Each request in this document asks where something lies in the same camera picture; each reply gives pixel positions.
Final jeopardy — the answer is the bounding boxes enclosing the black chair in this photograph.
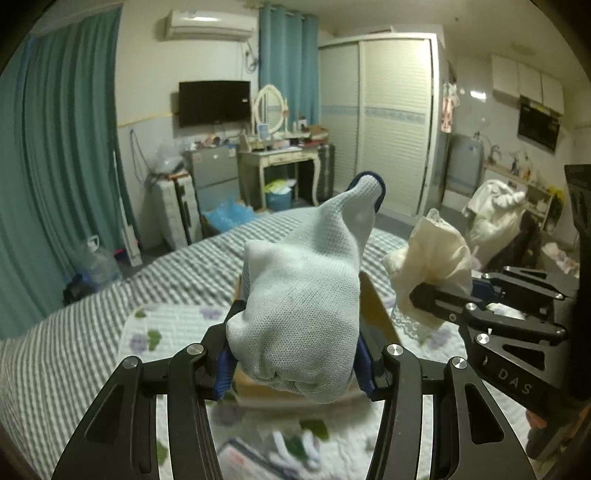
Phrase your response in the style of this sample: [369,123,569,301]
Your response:
[482,210,546,273]

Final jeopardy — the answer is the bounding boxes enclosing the pile of white clothes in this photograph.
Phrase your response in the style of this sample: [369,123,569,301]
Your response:
[463,179,528,266]

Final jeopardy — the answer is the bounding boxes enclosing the dark suitcase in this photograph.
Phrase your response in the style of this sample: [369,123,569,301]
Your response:
[317,144,337,199]

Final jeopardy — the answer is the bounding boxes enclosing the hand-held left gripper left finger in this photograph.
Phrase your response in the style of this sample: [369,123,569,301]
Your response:
[51,301,249,480]

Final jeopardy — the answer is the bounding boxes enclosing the blue plastic bag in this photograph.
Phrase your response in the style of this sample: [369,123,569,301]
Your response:
[202,199,256,237]

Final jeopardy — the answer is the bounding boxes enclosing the blue waste bin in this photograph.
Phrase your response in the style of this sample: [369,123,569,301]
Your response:
[265,180,297,213]

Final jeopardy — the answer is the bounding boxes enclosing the grey small fridge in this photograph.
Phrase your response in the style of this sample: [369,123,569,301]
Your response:
[185,145,245,217]

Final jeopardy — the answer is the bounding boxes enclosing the white sliding door wardrobe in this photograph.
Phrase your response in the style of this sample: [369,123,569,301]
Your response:
[318,33,441,217]

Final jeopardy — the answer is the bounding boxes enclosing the white wall cabinets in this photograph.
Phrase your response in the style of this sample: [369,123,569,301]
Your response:
[490,54,566,116]

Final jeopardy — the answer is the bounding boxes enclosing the clear plastic bag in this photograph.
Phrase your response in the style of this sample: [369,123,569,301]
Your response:
[150,141,185,175]

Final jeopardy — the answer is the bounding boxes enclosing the grey checked bed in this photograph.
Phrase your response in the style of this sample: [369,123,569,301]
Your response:
[0,208,467,480]

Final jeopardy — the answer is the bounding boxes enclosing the narrow teal curtain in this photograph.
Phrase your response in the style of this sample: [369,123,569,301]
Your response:
[257,4,321,134]

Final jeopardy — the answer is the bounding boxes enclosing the cream dressing table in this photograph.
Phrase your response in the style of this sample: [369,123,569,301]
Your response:
[237,138,324,209]

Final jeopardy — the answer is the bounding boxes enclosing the white oval vanity mirror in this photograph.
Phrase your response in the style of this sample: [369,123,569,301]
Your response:
[252,84,291,139]

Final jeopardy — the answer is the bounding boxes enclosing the cream lace sock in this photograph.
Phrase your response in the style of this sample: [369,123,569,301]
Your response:
[382,208,474,344]

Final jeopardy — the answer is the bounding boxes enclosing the white socks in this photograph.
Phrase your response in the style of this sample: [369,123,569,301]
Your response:
[268,427,326,474]

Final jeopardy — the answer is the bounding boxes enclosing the white air conditioner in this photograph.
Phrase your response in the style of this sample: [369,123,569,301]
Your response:
[165,9,257,43]

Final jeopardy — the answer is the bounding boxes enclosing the white floral quilted mat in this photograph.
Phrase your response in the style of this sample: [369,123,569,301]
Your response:
[116,295,532,480]

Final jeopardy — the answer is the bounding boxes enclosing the white washing machine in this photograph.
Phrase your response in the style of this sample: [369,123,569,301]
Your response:
[447,134,485,195]

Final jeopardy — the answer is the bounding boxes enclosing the hanging pink clothes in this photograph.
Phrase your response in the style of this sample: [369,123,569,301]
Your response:
[441,82,462,134]

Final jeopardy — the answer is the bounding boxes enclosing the cardboard box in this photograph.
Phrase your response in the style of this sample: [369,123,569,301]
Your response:
[232,271,399,411]

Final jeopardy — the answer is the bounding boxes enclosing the clear water jug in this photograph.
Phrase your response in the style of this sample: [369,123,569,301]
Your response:
[76,235,123,292]

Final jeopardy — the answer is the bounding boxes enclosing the white ribbed suitcase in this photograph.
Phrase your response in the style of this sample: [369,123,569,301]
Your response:
[147,174,203,250]

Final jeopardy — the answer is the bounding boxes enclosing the black range hood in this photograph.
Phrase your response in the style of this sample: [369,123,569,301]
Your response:
[517,95,565,153]

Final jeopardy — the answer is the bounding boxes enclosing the white knit sock blue cuff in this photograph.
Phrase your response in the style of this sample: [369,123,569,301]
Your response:
[225,172,387,405]

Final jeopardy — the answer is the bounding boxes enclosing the flat printed packet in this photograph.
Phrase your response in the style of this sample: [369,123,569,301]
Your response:
[216,436,282,480]

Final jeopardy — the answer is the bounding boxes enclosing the black wall television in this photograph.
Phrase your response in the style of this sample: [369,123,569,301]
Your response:
[178,80,252,129]

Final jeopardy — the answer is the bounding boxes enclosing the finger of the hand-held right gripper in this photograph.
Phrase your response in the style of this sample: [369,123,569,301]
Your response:
[472,266,579,306]
[410,281,568,347]

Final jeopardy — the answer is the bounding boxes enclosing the wide teal curtain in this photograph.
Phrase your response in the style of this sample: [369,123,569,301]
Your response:
[0,6,139,342]

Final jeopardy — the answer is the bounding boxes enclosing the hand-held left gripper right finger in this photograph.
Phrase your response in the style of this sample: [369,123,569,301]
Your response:
[355,323,539,480]

